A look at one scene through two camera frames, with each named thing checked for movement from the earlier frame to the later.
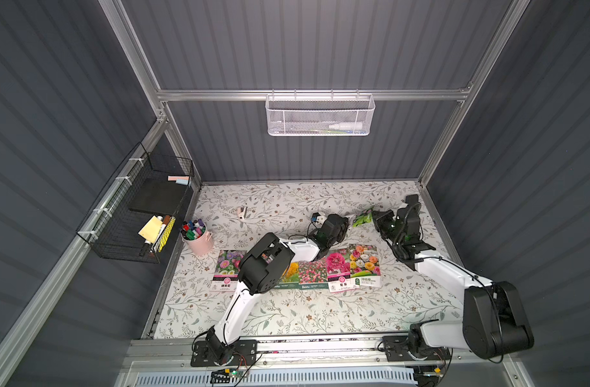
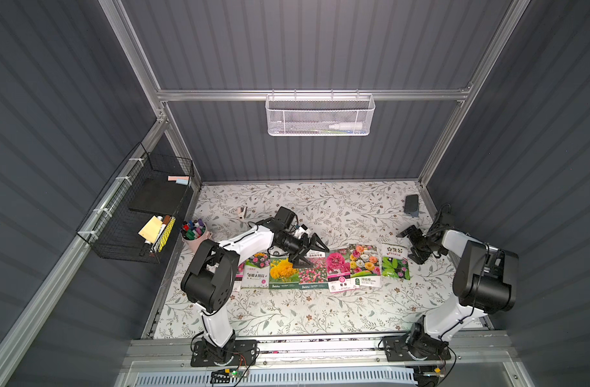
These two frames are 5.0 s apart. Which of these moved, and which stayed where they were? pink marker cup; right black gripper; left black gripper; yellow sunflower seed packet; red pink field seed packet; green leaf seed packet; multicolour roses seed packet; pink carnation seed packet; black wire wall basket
Moved: left black gripper; right black gripper; green leaf seed packet
Stayed: multicolour roses seed packet; pink carnation seed packet; yellow sunflower seed packet; pink marker cup; red pink field seed packet; black wire wall basket
